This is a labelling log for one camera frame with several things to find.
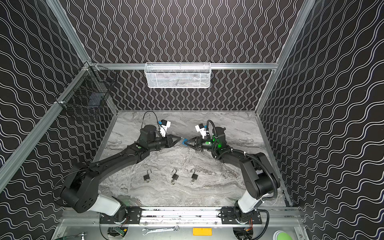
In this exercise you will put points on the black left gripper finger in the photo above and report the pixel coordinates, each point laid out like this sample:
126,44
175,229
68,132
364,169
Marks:
171,143
173,139

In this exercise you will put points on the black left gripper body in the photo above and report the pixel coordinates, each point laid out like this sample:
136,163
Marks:
169,141

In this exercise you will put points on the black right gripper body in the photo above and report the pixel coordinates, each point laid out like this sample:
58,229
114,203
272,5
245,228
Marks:
197,143

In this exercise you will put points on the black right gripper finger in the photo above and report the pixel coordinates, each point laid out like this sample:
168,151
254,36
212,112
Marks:
192,146
192,140

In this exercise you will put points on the black padlock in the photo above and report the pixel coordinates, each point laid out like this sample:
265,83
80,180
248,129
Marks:
194,176
175,176
147,177

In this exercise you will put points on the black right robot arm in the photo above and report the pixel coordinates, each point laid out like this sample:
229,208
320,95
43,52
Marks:
260,178

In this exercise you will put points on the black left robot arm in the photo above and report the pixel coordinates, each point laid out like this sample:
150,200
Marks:
81,187

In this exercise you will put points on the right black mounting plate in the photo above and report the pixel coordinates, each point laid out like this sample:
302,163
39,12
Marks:
233,215

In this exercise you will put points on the black mounting plate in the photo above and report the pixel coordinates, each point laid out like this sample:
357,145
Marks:
233,215
131,215

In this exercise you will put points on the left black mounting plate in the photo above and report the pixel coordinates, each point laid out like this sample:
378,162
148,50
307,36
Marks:
131,215

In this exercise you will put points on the yellow label plate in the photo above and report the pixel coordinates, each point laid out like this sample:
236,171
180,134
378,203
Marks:
202,232

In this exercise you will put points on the silver combination wrench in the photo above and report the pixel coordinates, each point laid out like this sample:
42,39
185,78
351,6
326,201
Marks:
146,231

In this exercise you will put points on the green round button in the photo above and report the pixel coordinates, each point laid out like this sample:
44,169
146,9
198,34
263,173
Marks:
281,235

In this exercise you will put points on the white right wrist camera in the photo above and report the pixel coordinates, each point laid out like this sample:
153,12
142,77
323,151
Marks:
202,130

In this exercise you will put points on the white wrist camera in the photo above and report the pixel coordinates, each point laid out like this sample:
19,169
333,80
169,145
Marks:
202,130
164,125

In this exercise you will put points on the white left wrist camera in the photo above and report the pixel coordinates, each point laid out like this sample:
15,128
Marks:
164,125

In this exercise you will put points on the white wire mesh basket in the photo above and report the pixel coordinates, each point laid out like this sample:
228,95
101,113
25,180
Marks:
177,75

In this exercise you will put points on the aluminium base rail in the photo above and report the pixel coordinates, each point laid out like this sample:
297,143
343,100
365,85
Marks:
183,217

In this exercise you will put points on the black wire mesh basket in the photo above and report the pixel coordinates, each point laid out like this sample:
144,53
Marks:
90,99

